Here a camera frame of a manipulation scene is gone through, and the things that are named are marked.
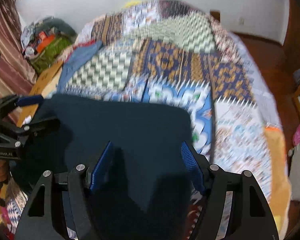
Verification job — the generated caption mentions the dark teal sweatpants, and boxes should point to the dark teal sweatpants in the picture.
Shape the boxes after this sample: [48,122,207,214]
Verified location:
[12,94,191,239]

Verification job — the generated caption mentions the person's left hand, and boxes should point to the person's left hand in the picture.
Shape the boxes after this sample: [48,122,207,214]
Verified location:
[0,160,10,183]

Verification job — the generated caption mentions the wooden bedside board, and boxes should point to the wooden bedside board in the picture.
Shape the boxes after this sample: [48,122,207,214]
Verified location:
[17,60,63,127]

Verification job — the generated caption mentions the striped pink curtain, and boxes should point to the striped pink curtain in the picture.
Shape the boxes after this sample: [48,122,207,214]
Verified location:
[0,0,38,126]

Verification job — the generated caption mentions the green patterned bag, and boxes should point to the green patterned bag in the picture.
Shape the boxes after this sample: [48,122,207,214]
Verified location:
[30,36,72,75]

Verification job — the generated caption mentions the folded blue jeans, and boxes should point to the folded blue jeans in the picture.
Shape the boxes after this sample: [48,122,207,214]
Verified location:
[57,41,102,93]

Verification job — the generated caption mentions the patchwork patterned bedspread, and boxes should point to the patchwork patterned bedspread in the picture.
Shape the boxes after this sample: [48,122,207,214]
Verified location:
[43,0,283,240]

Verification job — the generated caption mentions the yellow object behind bed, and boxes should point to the yellow object behind bed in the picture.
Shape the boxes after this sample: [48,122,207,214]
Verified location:
[122,0,142,9]

